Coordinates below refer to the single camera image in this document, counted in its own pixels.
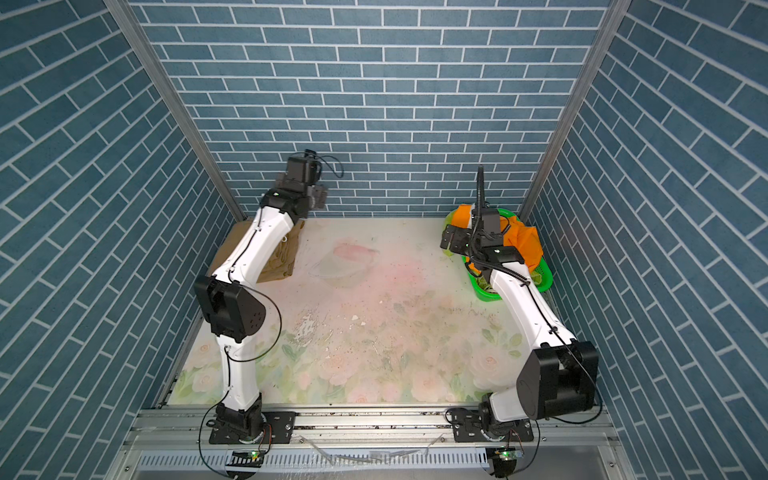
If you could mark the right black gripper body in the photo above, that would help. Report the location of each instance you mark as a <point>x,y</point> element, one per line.
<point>462,243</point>

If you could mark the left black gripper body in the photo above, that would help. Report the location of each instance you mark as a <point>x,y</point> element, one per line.
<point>316,197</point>

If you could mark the orange shorts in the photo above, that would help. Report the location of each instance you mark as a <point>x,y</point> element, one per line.
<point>460,217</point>

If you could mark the green perforated plastic basket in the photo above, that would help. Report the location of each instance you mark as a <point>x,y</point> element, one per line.
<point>518,235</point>

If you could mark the tan drawstring shorts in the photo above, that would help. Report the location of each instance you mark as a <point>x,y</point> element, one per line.
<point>280,264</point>

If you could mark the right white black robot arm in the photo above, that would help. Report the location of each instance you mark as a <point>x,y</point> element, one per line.
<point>559,376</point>

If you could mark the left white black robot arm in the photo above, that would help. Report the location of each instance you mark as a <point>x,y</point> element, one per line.
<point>232,307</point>

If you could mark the light green garment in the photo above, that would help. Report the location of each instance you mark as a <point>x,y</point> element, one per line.
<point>541,273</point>

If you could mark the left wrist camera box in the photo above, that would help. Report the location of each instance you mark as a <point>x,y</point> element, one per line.
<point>304,167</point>

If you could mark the left aluminium corner post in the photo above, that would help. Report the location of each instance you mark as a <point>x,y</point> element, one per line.
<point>133,32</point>

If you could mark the aluminium corner post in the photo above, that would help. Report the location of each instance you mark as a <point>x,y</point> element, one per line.
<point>133,32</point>
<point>593,60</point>

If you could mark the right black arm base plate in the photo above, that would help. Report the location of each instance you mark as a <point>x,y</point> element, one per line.
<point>472,426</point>

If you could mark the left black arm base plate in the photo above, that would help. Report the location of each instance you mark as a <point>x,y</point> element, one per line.
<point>265,427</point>

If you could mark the aluminium front rail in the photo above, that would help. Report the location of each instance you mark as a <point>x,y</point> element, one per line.
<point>186,428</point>

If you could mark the right aluminium corner post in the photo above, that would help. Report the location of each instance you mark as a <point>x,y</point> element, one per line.
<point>593,60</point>

